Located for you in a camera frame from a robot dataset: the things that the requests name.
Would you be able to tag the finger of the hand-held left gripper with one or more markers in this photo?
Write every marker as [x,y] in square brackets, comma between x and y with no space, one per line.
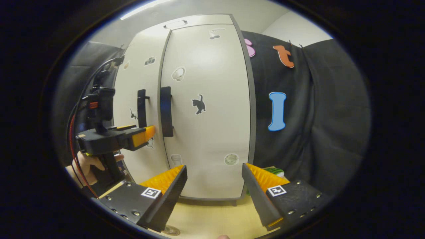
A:
[142,136]

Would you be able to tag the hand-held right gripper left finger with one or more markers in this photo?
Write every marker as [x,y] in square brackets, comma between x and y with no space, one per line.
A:
[166,199]

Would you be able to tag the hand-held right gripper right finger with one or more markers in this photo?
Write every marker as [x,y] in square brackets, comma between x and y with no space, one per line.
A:
[257,196]

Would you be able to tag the round coaster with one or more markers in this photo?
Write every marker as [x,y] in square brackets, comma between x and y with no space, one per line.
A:
[171,230]

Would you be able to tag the white cabinet door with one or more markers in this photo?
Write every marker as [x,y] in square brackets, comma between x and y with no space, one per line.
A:
[132,86]
[215,132]

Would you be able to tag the white grey cabinet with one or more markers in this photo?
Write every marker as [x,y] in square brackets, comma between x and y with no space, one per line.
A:
[253,116]

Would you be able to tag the white cabinet drawer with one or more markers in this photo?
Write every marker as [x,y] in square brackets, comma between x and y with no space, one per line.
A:
[206,20]

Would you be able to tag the green striped pink toy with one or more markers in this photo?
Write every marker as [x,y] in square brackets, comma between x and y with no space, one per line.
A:
[275,171]

